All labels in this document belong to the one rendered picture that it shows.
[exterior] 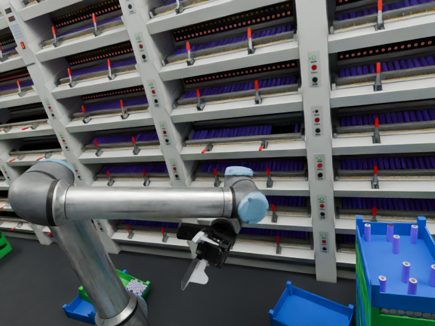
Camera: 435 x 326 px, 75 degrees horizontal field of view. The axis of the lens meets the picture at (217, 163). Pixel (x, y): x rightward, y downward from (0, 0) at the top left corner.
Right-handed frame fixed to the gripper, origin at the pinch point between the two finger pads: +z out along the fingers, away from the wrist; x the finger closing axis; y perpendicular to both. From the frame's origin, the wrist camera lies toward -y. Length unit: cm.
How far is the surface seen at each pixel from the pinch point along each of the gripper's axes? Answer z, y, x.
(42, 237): -80, -147, 114
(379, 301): -18, 47, -1
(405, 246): -43, 56, -8
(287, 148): -66, 9, -20
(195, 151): -67, -32, -4
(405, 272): -27, 53, -7
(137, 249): -84, -64, 84
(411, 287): -21, 53, -7
